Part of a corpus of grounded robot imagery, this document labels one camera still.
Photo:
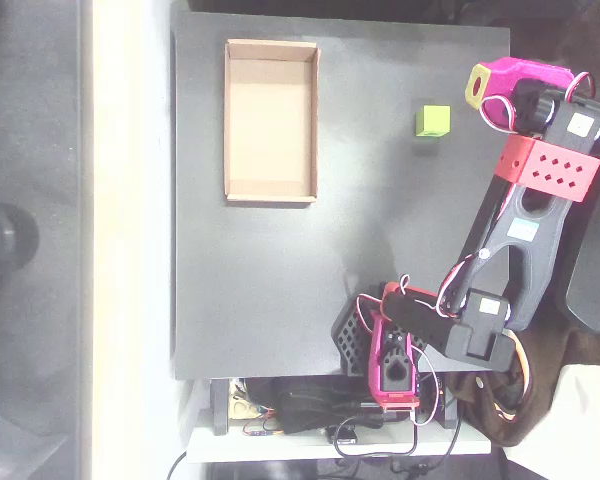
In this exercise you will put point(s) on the green cube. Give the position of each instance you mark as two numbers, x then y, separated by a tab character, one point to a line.
432	120

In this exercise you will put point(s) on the black lattice robot base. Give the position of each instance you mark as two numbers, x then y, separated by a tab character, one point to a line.
350	340

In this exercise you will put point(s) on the cardboard box tray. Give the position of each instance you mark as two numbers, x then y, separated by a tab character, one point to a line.
270	125

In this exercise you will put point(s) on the dark brown cloth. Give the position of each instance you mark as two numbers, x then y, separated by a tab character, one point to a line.
555	30

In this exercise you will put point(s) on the grey office chair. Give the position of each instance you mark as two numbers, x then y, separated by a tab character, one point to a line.
597	280

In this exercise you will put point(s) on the dark motor controller board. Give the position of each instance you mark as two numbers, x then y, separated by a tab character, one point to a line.
432	400

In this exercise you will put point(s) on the brown jacket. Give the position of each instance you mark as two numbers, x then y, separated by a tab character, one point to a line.
535	415

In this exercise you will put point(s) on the white cloth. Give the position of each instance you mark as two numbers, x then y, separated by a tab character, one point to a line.
580	425

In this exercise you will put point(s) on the small black usb adapter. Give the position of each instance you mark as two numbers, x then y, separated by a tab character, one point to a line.
345	436

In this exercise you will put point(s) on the light wooden piece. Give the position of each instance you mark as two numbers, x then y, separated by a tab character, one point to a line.
240	407

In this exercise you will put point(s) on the small circuit board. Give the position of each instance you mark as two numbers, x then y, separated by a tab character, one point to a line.
257	431

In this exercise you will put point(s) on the white shelf board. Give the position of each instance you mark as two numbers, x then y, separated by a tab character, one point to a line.
280	447

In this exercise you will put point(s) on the yellow camera mount block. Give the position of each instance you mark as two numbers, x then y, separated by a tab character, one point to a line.
472	75

